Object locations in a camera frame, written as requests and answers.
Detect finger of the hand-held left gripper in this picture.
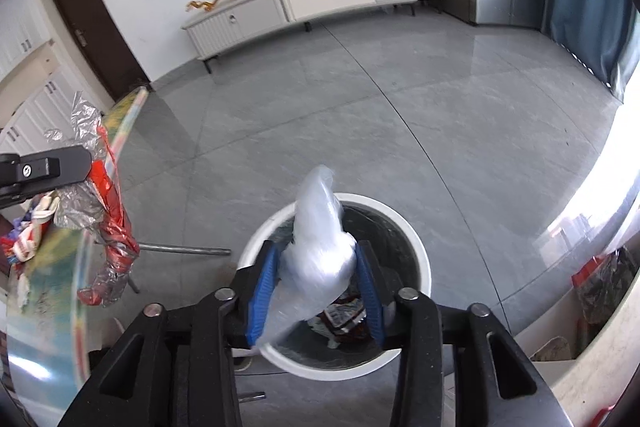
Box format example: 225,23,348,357
0,146,94,209

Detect dark brown door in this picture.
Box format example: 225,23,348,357
50,0,151,106

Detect clear plastic bag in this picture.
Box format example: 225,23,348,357
252,164,359,350

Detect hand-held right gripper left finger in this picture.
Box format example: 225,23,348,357
57,241,281,427

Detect metal table leg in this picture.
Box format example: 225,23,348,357
134,241,233,257

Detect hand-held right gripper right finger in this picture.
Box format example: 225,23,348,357
354,239,576,427

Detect red and clear plastic wrapper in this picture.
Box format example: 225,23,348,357
44,91,142,308

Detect red box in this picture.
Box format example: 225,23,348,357
572,257,609,291

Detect crumpled colourful packet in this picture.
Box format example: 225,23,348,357
0,194,57,308

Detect white panelled cabinets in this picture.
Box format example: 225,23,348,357
0,0,109,158

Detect white round trash bin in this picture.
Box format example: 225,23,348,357
236,192,432,380

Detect floral printed tablecloth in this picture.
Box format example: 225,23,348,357
0,86,151,408

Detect red and white snack wrapper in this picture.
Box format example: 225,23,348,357
320,294,369,348

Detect dark plastic bag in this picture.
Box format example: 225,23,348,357
575,247,639,339

